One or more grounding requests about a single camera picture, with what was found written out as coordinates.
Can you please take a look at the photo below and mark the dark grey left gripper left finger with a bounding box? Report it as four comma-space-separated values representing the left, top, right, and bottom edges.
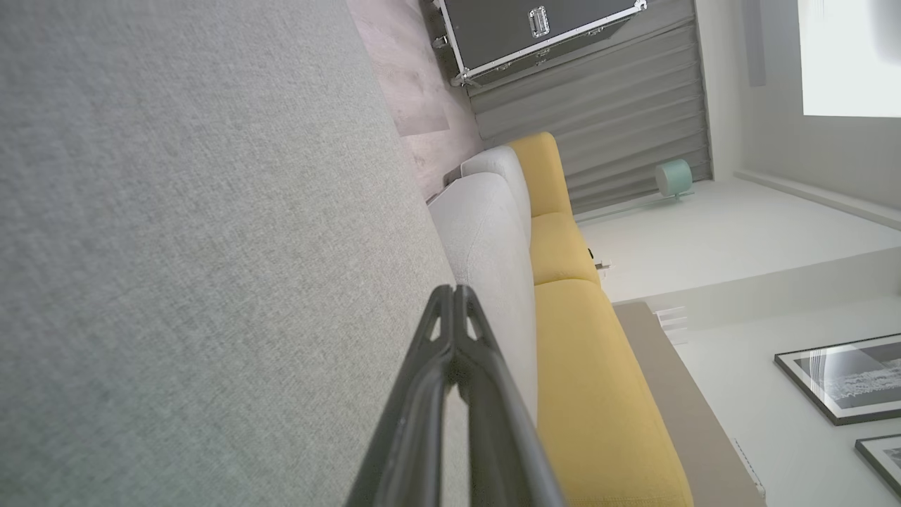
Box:
345, 285, 458, 507

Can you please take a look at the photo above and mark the rounded yellow sofa end cushion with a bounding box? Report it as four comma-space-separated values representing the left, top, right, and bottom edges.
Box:
507, 132, 572, 218

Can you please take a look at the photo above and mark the small black framed picture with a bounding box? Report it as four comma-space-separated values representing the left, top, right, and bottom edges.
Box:
855, 434, 901, 497

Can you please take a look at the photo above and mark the bright ceiling light panel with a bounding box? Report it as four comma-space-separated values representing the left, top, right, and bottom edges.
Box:
798, 0, 901, 118

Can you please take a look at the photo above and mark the long yellow sofa back cushion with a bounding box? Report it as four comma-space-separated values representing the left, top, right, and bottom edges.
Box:
533, 280, 694, 507

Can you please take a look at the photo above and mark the large black framed picture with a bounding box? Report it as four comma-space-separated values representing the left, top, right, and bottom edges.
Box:
774, 333, 901, 427

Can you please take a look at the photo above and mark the short yellow sofa back cushion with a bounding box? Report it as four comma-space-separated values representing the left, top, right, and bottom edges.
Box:
529, 211, 603, 286

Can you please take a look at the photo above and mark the grey pleated curtain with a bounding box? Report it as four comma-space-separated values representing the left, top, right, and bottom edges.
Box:
468, 0, 713, 215

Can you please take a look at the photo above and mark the medium grey sofa seat cushion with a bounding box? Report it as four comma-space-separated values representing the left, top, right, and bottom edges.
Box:
428, 173, 539, 423

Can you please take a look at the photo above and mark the small grey sofa seat cushion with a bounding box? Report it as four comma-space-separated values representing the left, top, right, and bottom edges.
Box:
461, 146, 532, 244

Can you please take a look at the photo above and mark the mint green lamp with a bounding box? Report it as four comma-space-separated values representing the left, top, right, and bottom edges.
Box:
655, 158, 694, 200

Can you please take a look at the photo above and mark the black flight case on wheels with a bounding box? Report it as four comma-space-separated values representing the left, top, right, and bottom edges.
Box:
431, 0, 648, 87

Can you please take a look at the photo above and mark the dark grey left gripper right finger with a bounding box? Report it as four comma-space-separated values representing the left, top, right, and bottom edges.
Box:
456, 285, 567, 507

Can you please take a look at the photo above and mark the beige low partition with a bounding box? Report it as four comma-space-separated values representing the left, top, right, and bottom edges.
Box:
612, 301, 768, 507

